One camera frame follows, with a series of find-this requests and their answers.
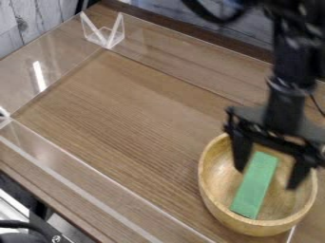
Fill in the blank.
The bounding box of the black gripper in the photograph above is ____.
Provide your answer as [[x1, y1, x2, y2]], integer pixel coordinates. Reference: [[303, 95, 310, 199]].
[[223, 76, 325, 190]]

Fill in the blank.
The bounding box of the green rectangular block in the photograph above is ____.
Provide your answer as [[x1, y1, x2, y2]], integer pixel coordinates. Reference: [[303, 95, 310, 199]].
[[230, 152, 278, 219]]

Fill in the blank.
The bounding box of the wooden bowl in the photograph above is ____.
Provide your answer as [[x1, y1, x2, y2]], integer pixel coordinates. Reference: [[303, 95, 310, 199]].
[[198, 134, 318, 237]]

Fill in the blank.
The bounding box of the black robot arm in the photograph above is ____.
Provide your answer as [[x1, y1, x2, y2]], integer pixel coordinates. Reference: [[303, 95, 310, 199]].
[[223, 0, 325, 190]]

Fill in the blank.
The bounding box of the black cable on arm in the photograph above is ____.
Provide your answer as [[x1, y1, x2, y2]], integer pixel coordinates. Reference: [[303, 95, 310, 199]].
[[182, 0, 255, 25]]

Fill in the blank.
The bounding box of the clear acrylic corner bracket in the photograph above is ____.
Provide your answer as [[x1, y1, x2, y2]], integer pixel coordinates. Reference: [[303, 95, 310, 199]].
[[80, 12, 126, 49]]

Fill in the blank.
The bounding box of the black metal bracket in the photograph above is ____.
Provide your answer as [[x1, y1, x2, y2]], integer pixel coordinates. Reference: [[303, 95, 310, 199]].
[[28, 212, 75, 243]]

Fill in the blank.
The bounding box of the black cable lower left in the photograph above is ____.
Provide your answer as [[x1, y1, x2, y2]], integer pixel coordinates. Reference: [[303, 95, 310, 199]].
[[0, 219, 32, 232]]

